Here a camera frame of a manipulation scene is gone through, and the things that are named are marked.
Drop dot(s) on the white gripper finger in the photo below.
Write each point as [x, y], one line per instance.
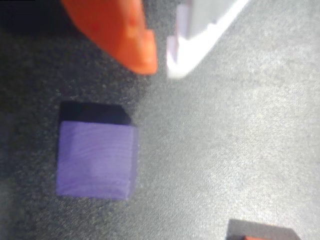
[200, 27]

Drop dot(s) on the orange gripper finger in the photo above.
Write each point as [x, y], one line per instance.
[117, 32]

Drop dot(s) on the purple wooden cube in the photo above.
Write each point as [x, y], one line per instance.
[97, 160]

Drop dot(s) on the brownish red wooden cube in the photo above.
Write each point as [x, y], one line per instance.
[249, 238]

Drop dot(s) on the black table mat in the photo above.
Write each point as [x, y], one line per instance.
[225, 137]

